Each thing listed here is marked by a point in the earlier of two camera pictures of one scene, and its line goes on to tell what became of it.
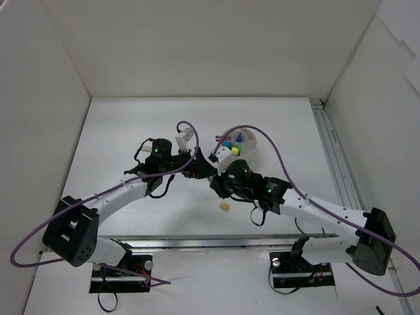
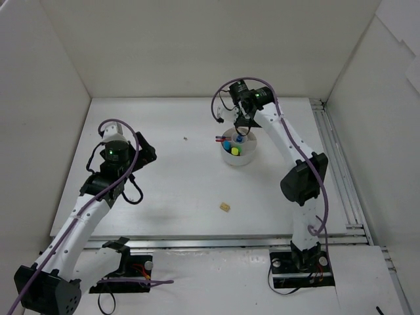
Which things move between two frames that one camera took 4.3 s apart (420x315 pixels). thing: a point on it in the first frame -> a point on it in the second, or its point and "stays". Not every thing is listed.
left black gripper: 191,163 -> 144,152
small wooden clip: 224,206 stays
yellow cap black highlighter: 235,151 stays
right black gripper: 217,183 -> 245,121
